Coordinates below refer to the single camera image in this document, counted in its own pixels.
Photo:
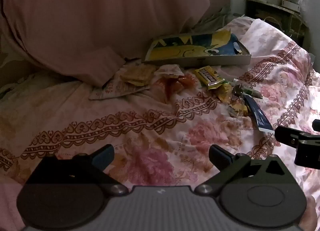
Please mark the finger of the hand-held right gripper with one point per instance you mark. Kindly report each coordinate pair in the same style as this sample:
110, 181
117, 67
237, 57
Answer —
286, 135

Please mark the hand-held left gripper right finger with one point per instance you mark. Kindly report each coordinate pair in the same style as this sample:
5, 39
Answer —
220, 157

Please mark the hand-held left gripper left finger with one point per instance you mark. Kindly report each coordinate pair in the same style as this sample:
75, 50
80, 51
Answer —
103, 157

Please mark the dark blue snack packet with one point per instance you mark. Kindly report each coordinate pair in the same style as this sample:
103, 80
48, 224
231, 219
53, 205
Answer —
260, 117

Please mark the gold candy wrapper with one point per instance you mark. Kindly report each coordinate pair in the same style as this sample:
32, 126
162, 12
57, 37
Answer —
225, 93

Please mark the yellow snack bar packet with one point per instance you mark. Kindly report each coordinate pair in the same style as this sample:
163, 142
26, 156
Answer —
207, 75

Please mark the orange snack packet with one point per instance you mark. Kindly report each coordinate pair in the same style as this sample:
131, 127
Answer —
180, 83

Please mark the beige cracker packet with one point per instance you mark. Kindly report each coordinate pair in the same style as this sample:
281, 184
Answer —
136, 74

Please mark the floral patterned tray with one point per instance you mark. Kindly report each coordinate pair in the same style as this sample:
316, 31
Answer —
180, 50

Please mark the yellow small snack packet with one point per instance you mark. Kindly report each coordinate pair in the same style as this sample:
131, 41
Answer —
237, 110

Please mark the white packet with red print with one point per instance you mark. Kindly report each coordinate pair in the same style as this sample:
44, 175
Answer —
110, 90

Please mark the white crumpled wrapper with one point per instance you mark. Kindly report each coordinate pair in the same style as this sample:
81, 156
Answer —
168, 69

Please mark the wooden desk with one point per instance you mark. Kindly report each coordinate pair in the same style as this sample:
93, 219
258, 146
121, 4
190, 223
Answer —
275, 15

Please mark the white box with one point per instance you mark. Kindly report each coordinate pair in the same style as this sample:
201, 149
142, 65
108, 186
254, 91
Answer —
291, 5

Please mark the green bed sheet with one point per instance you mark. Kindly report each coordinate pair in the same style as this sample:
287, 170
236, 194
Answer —
215, 20

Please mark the pink curtain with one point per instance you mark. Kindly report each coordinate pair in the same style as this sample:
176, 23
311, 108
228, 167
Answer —
87, 20

